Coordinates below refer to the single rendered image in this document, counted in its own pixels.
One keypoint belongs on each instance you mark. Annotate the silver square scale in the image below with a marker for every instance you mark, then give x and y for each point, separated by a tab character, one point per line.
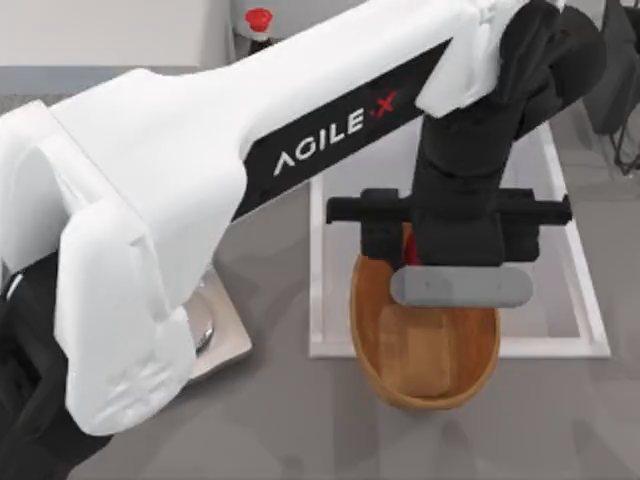
225	340

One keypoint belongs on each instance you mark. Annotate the black chair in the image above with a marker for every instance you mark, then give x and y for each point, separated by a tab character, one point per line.
620	75

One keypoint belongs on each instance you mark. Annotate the dark bottle with red cap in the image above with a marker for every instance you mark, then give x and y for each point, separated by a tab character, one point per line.
258	30

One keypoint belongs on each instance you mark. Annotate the brown wooden basket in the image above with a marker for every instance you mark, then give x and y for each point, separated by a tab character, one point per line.
425	350

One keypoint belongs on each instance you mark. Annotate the pale grey rounded box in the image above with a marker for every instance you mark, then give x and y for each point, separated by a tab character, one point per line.
460	287

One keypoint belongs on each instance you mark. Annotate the red object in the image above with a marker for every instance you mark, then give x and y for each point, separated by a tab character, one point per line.
410	246

